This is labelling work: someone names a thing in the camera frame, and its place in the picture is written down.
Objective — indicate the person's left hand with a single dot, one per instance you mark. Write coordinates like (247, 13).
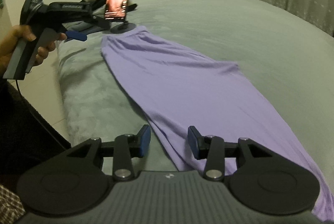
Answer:
(13, 43)

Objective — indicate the checkered cloth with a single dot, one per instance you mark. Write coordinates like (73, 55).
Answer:
(10, 200)

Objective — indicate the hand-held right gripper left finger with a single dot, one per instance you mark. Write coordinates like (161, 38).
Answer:
(145, 141)

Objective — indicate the purple pants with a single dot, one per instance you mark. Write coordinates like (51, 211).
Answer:
(182, 88)

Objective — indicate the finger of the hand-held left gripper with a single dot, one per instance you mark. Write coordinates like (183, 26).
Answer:
(100, 23)
(77, 36)

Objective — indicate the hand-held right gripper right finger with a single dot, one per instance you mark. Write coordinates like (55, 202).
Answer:
(193, 143)

